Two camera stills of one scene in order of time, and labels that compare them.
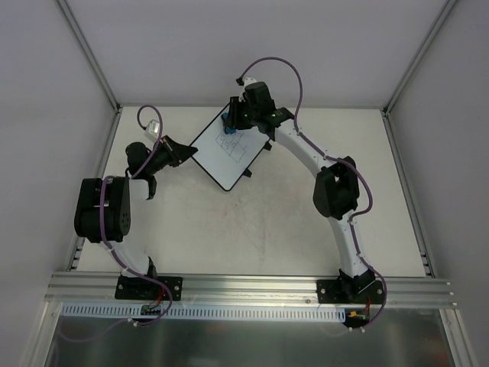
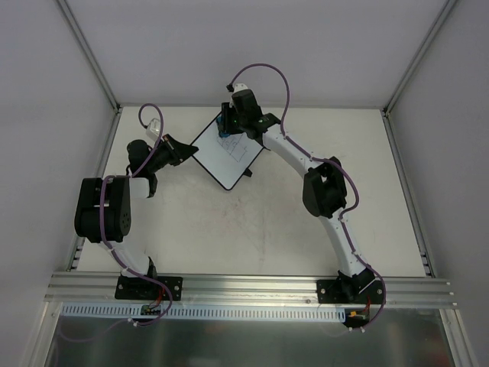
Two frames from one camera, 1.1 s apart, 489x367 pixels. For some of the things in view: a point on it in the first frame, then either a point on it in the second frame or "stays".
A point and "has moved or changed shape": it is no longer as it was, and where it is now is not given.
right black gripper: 234,115 -> 228,119
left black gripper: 168,150 stays
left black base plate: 137,287 stays
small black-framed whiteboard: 225,156 stays
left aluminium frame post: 89,53 stays
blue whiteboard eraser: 228,130 has moved or changed shape
